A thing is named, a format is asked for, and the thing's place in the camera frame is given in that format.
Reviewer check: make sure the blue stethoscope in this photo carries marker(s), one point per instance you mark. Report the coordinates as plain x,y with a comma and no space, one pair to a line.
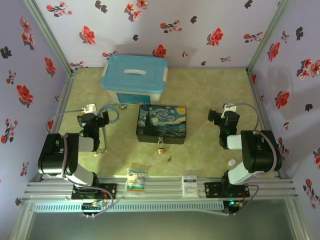
115,110

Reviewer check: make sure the starry night tin box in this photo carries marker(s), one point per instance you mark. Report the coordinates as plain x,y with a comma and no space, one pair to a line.
162,122

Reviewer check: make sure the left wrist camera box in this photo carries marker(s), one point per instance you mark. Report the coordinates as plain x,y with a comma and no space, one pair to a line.
89,108

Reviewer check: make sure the clear plastic packet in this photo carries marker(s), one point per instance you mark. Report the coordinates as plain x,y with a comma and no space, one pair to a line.
136,180

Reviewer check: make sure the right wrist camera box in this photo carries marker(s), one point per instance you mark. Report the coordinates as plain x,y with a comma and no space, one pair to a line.
230,107

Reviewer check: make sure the small silver key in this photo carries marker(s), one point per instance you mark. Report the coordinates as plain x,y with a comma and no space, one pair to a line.
170,158

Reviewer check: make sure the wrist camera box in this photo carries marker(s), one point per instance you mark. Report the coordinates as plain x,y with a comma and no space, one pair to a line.
230,107
89,108

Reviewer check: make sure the brass padlock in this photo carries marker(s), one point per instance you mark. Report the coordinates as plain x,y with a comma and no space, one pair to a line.
161,150

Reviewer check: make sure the aluminium frame post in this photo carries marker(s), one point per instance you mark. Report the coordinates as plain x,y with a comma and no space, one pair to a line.
268,35
47,35

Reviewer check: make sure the aluminium frame rail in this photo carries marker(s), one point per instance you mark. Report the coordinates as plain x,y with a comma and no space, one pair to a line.
160,193

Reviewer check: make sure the blue lidded storage box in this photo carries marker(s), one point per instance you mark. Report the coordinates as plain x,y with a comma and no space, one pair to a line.
133,75

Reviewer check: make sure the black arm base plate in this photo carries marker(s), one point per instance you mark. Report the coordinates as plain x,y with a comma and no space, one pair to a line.
110,191
212,190

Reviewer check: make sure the small white cap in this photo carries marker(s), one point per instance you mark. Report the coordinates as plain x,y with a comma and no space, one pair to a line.
231,162

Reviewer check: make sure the small white card box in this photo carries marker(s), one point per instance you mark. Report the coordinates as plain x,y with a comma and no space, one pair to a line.
190,186

